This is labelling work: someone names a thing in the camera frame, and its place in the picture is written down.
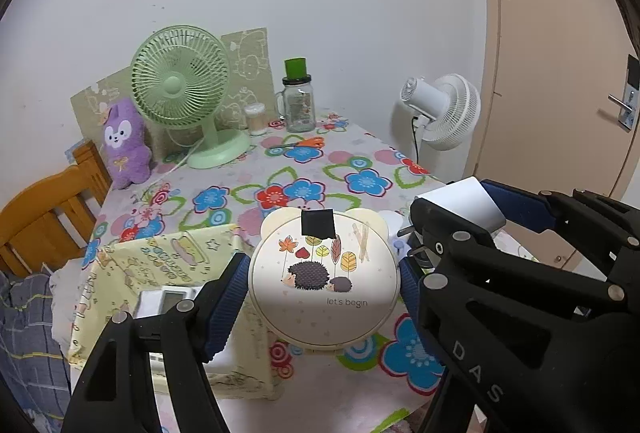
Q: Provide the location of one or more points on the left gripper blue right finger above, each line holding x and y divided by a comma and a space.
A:
411, 277

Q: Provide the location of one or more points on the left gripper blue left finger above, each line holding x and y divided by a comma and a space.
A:
219, 303

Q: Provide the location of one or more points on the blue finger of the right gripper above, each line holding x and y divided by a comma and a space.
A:
528, 210

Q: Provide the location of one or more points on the small white cube charger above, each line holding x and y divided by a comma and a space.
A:
463, 207

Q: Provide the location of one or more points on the white remote control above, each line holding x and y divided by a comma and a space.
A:
158, 301

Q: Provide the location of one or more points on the round hedgehog compact mirror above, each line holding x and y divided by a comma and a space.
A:
324, 279

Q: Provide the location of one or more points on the white oval earbuds case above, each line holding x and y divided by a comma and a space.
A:
394, 220

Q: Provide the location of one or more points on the yellow fabric storage box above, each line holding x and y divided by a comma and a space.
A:
147, 276

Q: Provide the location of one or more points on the floral tablecloth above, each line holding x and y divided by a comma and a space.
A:
173, 228

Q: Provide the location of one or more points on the white standing fan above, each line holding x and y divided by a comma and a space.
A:
448, 109

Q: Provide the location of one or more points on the orange scissors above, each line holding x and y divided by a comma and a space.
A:
315, 143

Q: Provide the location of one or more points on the beige door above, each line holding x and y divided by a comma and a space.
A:
555, 73

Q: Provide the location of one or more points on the purple plush bunny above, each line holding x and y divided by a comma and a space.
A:
128, 158

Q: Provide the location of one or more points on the cotton swab container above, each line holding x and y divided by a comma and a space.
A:
255, 118

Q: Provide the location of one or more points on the wooden bed headboard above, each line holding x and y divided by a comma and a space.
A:
49, 222

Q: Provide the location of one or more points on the glass jar green lid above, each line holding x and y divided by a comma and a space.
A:
295, 102

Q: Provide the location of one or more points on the blue plaid bedding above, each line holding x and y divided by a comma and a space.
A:
32, 363

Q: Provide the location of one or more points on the green desk fan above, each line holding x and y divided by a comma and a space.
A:
179, 77

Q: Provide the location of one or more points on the silver door handle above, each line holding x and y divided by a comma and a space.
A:
629, 102

